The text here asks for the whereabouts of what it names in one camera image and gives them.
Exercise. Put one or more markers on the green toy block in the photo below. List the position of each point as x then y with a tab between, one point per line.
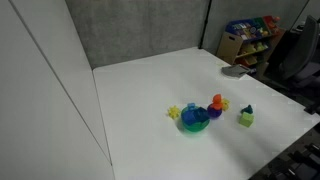
246	120

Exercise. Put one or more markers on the dark blue toy block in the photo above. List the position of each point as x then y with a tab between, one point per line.
202	115

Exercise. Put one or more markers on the black equipment beside table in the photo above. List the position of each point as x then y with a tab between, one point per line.
296	163

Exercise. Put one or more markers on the green storage bin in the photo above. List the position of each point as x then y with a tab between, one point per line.
259	25

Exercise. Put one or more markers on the red storage bin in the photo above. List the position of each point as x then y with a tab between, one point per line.
270	22

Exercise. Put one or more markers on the yellow rubber bear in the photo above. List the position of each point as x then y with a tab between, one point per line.
225	104

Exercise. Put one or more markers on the black vertical divider post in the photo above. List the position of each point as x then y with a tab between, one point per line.
204	23

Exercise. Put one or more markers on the purple ridged disc toy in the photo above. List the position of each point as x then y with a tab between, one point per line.
213	113

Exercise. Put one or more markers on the yellow spiky toy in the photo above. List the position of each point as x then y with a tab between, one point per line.
173	112

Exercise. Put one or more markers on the blue storage bin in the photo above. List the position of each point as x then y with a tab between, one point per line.
238	27

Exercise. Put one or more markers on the grey cloth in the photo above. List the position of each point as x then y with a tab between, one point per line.
235	71

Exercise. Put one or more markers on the dark teal toy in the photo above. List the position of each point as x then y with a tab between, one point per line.
247	109

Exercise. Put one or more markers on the translucent green bowl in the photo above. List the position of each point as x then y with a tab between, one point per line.
196	128

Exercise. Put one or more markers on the small light blue toy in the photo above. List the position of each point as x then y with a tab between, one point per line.
191	106

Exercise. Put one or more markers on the orange rubber bear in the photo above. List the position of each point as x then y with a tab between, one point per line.
217	101

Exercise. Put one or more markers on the wooden toy shelf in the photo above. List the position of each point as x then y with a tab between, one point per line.
228	45

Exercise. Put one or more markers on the dark office chair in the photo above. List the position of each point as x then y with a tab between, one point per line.
300	53

